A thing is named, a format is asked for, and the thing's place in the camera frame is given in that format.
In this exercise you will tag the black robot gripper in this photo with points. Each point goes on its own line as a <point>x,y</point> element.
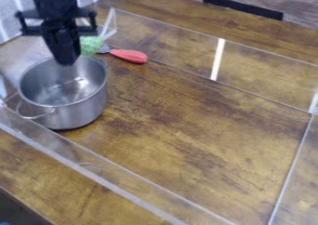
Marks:
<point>62,41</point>

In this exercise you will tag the green bitter gourd toy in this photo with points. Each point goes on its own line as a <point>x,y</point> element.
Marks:
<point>89,45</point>

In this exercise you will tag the silver metal pot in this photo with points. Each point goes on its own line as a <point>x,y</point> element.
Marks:
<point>62,97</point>

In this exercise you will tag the red handled spatula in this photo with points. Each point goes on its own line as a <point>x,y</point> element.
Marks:
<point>129,55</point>

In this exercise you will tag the clear acrylic enclosure wall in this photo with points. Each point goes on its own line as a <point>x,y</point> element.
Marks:
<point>205,142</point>

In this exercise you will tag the black wall strip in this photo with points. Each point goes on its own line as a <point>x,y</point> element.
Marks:
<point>259,11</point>

